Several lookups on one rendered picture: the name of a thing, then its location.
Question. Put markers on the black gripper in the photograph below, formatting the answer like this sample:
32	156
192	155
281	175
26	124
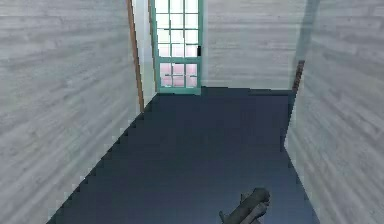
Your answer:
247	207

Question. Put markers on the teal framed glass door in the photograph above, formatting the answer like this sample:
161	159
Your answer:
177	60

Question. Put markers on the brown wooden door frame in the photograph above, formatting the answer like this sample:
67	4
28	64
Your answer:
135	56
298	76

